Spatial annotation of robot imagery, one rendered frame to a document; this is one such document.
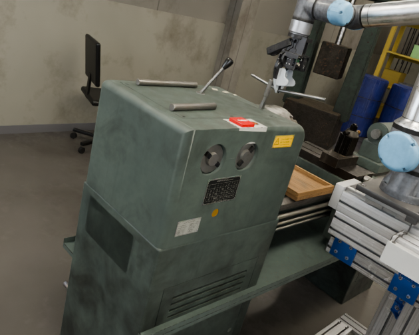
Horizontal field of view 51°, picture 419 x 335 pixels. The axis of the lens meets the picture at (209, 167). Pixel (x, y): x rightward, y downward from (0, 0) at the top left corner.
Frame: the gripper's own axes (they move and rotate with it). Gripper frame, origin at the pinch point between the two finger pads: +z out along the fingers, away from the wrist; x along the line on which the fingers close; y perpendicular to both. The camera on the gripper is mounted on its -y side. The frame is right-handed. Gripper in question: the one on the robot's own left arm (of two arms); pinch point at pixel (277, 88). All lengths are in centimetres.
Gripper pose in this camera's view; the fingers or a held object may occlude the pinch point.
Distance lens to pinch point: 164.5
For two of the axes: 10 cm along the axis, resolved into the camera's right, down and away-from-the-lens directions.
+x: 7.2, -0.8, 6.9
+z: -2.4, 9.0, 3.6
